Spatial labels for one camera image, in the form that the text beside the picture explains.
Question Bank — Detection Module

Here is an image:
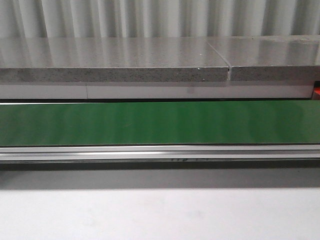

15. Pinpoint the red plastic tray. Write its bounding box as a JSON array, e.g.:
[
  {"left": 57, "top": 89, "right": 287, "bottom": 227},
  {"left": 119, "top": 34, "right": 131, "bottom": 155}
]
[{"left": 312, "top": 87, "right": 320, "bottom": 100}]

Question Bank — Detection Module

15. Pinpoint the left grey stone slab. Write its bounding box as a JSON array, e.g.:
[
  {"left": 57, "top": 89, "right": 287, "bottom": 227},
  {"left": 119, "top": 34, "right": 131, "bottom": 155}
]
[{"left": 0, "top": 37, "right": 229, "bottom": 84}]

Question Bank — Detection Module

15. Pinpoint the white pleated curtain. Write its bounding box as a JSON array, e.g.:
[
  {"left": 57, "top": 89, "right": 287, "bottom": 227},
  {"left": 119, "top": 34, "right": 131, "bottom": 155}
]
[{"left": 0, "top": 0, "right": 320, "bottom": 38}]

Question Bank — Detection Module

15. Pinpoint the green conveyor belt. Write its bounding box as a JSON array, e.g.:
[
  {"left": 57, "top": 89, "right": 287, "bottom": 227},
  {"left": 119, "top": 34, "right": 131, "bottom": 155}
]
[{"left": 0, "top": 100, "right": 320, "bottom": 147}]

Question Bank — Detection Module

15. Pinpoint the grey stone slab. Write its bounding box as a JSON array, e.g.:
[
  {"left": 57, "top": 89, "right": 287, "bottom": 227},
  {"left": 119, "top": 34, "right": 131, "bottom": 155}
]
[
  {"left": 206, "top": 35, "right": 320, "bottom": 85},
  {"left": 0, "top": 37, "right": 229, "bottom": 84}
]

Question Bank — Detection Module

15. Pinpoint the right grey stone slab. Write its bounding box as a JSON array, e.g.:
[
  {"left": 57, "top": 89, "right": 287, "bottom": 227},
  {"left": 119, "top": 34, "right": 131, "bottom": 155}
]
[{"left": 206, "top": 35, "right": 320, "bottom": 85}]

